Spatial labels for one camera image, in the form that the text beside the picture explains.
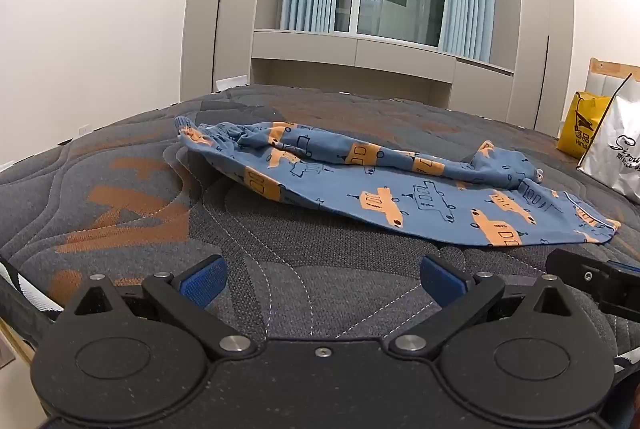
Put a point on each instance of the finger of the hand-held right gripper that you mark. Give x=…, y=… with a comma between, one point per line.
x=590, y=278

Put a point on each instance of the white shopping bag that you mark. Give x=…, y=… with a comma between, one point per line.
x=617, y=149

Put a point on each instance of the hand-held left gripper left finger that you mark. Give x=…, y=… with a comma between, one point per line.
x=204, y=280

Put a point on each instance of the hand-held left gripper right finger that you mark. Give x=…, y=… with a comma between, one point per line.
x=439, y=276

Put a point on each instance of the white wall socket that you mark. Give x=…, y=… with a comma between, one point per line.
x=85, y=128

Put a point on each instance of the yellow shopping bag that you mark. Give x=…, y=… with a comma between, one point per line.
x=582, y=124

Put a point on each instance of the beige window seat cabinet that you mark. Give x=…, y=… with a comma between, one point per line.
x=380, y=64

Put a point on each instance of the grey orange quilted mattress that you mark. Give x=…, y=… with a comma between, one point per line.
x=125, y=189

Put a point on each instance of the blue orange printed pants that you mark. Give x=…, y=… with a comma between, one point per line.
x=400, y=189

